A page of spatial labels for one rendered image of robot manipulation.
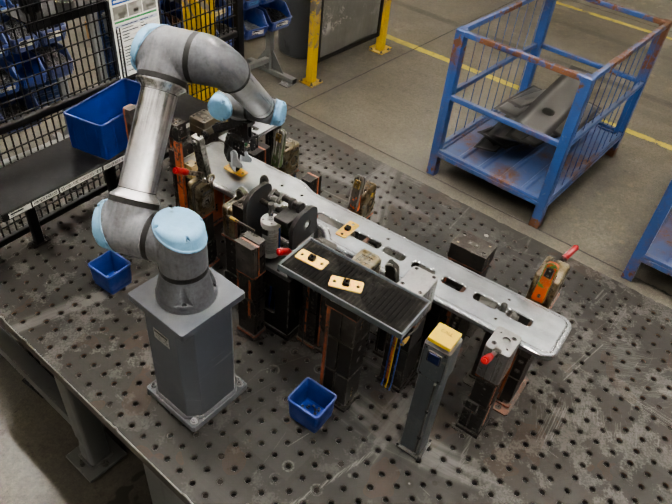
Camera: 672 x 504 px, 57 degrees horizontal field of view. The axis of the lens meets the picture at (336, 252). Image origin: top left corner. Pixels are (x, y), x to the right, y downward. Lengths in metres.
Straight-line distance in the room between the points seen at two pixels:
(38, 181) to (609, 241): 3.04
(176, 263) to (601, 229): 3.03
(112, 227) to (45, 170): 0.76
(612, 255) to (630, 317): 1.48
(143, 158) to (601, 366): 1.53
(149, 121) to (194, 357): 0.58
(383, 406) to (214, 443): 0.49
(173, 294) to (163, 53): 0.55
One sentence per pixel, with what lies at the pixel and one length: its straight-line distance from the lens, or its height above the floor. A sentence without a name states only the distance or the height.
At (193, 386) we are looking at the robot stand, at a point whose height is 0.86.
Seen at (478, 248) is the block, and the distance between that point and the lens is 1.94.
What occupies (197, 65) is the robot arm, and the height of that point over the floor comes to 1.60.
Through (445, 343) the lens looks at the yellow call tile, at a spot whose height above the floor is 1.16.
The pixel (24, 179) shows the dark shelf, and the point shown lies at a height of 1.03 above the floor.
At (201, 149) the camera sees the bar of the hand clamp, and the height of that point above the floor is 1.18.
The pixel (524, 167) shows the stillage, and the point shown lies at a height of 0.16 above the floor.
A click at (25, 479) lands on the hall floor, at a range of 2.70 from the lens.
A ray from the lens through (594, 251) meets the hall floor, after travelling 3.86.
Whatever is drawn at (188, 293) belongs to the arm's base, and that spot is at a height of 1.16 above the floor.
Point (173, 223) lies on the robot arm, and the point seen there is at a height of 1.33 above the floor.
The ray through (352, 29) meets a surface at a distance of 5.29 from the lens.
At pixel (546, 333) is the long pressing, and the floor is 1.00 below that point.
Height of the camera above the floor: 2.23
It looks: 41 degrees down
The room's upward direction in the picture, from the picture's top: 6 degrees clockwise
